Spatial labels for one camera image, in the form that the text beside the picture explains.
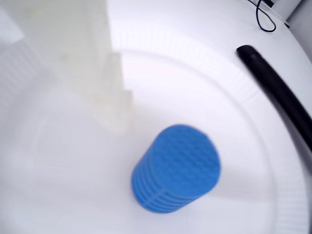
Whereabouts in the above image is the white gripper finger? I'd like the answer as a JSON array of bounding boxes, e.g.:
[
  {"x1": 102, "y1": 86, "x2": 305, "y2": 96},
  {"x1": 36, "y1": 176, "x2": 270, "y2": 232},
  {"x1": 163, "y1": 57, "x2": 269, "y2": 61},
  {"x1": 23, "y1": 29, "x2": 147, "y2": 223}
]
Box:
[{"x1": 0, "y1": 0, "x2": 135, "y2": 134}]

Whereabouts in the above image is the blue ribbed cylinder block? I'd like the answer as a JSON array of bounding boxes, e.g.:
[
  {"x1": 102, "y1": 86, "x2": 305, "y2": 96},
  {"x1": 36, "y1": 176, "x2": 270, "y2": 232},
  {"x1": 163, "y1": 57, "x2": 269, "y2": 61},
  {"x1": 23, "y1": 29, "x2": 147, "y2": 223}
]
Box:
[{"x1": 131, "y1": 124, "x2": 221, "y2": 215}]

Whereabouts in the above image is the white paper plate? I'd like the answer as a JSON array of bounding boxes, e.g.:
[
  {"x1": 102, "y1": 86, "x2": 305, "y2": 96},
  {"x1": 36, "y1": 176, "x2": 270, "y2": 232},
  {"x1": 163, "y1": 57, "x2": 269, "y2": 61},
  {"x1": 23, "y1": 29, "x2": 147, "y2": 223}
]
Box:
[{"x1": 0, "y1": 14, "x2": 312, "y2": 234}]

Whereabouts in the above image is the thick black tube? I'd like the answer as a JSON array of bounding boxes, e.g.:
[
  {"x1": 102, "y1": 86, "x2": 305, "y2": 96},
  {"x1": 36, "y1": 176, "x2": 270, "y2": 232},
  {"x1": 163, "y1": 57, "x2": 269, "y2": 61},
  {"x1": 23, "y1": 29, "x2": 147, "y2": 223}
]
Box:
[{"x1": 235, "y1": 44, "x2": 312, "y2": 158}]

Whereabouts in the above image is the thin black cable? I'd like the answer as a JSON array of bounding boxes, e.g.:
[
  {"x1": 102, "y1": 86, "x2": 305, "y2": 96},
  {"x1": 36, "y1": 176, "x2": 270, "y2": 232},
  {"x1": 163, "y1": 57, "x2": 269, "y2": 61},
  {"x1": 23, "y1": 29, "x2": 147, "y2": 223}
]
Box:
[{"x1": 248, "y1": 0, "x2": 277, "y2": 33}]

